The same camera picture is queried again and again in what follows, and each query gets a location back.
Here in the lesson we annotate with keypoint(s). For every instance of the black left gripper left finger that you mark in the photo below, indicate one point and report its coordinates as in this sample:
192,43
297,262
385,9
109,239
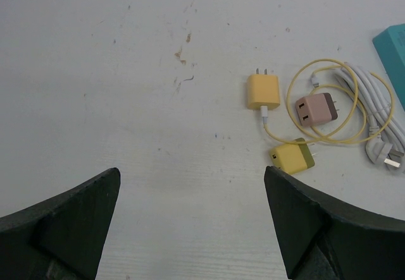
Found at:
62,237

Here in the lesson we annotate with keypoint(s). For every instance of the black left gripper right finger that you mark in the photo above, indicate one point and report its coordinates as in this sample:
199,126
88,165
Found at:
322,237

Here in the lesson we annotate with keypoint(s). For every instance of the yellow plug adapter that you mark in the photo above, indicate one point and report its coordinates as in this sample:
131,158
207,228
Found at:
292,158

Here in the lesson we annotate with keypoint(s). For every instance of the beige pink plug adapter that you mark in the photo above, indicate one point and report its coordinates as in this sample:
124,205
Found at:
316,109

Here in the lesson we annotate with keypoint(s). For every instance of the yellow usb charger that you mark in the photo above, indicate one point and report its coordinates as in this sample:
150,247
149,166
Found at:
262,90

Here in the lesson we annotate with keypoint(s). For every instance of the teal power strip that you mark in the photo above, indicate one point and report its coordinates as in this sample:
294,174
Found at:
389,45

